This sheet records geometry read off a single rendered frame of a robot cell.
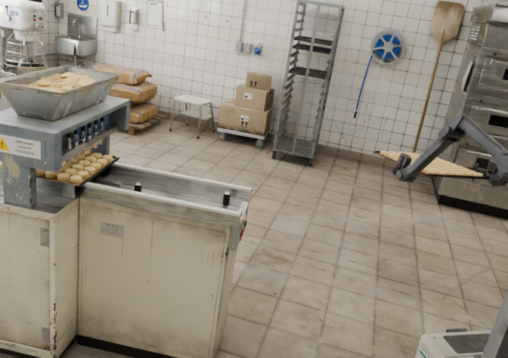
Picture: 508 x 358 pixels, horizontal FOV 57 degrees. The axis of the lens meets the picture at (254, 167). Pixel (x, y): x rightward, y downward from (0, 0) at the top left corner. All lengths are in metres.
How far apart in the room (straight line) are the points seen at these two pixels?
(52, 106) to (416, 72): 4.68
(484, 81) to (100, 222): 3.87
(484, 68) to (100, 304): 3.96
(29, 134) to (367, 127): 4.72
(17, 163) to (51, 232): 0.31
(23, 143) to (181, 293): 0.94
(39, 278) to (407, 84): 4.78
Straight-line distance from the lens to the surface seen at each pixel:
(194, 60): 6.47
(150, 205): 2.10
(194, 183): 2.32
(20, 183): 2.09
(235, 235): 2.09
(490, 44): 5.03
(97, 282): 2.38
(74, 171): 2.26
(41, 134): 1.97
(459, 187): 5.28
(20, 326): 2.48
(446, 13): 5.94
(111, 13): 6.86
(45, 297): 2.31
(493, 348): 1.10
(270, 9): 6.13
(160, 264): 2.20
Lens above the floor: 1.77
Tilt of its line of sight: 20 degrees down
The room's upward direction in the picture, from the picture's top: 9 degrees clockwise
